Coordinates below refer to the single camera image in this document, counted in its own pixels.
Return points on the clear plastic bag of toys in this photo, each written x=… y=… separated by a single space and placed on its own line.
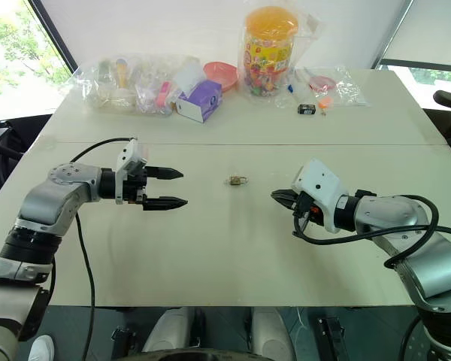
x=135 y=86

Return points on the clear bag with pink item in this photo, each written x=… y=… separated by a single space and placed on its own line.
x=334 y=88

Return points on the candy jar in bag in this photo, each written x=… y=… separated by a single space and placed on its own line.
x=308 y=26

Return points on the small blue toy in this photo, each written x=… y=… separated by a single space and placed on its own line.
x=290 y=89

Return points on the small black box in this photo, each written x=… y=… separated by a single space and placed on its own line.
x=306 y=109

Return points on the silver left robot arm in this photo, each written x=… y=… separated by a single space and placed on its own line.
x=41 y=203

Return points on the black window frame bar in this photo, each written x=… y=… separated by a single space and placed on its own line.
x=54 y=37
x=394 y=34

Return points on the purple and white tissue box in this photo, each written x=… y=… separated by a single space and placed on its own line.
x=201 y=99

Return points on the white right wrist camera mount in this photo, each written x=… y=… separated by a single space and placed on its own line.
x=319 y=180

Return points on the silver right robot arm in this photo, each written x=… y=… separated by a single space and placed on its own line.
x=428 y=263

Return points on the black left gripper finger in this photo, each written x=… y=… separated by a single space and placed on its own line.
x=165 y=203
x=167 y=173

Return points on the dark office chair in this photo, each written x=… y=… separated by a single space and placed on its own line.
x=0 y=150

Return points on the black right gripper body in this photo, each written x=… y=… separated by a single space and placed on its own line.
x=304 y=210

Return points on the white robot leg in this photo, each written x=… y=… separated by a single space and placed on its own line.
x=169 y=329
x=272 y=332

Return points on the white shoe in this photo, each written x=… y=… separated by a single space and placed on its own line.
x=41 y=347

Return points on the small brass padlock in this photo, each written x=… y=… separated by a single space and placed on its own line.
x=237 y=181

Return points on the pink plastic bowl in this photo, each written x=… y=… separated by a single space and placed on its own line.
x=221 y=75

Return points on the black table clamp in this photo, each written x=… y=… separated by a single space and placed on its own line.
x=122 y=338
x=332 y=338

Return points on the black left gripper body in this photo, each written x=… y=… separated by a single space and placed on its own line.
x=135 y=188

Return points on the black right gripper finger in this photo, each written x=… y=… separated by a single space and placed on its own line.
x=283 y=194
x=286 y=203

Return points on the candy jar with orange lid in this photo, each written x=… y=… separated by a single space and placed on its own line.
x=268 y=49

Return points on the small orange toy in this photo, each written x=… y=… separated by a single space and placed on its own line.
x=325 y=104

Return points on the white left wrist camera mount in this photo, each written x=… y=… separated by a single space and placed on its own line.
x=129 y=156

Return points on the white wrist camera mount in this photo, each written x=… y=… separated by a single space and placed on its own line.
x=129 y=156
x=319 y=180

